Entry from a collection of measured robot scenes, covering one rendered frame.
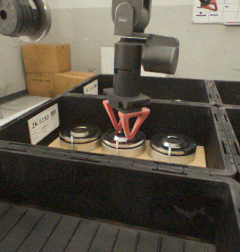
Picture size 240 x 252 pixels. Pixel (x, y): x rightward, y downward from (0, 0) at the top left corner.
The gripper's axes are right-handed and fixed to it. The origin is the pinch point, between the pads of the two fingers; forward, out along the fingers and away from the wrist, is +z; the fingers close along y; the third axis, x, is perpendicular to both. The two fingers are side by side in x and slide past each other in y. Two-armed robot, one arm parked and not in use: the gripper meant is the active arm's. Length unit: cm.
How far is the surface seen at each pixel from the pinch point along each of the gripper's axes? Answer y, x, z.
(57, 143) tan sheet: 10.0, 13.3, 5.0
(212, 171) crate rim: -27.4, 2.9, -6.7
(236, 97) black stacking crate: 5.6, -46.2, -1.5
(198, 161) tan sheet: -13.2, -11.1, 3.5
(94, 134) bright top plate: 4.6, 5.4, 1.6
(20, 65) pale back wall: 379, -28, 52
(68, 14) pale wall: 361, -105, -25
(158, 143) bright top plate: -7.0, -4.7, 0.9
